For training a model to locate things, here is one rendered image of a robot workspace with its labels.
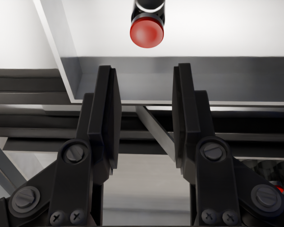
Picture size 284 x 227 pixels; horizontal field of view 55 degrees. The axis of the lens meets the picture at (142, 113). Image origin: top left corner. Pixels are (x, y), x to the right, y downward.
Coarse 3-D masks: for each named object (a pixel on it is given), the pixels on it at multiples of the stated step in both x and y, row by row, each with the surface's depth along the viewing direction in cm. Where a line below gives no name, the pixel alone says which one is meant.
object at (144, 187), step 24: (24, 144) 31; (48, 144) 30; (120, 144) 30; (144, 144) 30; (240, 144) 29; (264, 144) 29; (24, 168) 34; (120, 168) 39; (144, 168) 38; (168, 168) 38; (120, 192) 45; (144, 192) 44; (168, 192) 44; (120, 216) 50; (144, 216) 50; (168, 216) 50
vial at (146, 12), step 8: (136, 0) 17; (144, 0) 17; (152, 0) 17; (160, 0) 17; (136, 8) 16; (144, 8) 16; (152, 8) 16; (160, 8) 17; (136, 16) 16; (144, 16) 16; (152, 16) 16; (160, 16) 16
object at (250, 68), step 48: (48, 0) 18; (96, 0) 20; (192, 0) 19; (240, 0) 19; (96, 48) 23; (144, 48) 22; (192, 48) 22; (240, 48) 22; (144, 96) 23; (240, 96) 22
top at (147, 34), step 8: (136, 24) 16; (144, 24) 16; (152, 24) 16; (160, 24) 16; (136, 32) 16; (144, 32) 16; (152, 32) 16; (160, 32) 16; (136, 40) 16; (144, 40) 16; (152, 40) 16; (160, 40) 16
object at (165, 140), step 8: (48, 112) 30; (56, 112) 30; (64, 112) 30; (72, 112) 30; (128, 112) 29; (136, 112) 29; (144, 112) 26; (144, 120) 27; (152, 120) 25; (152, 128) 26; (160, 128) 24; (160, 136) 25; (168, 136) 24; (160, 144) 26; (168, 144) 24; (168, 152) 25
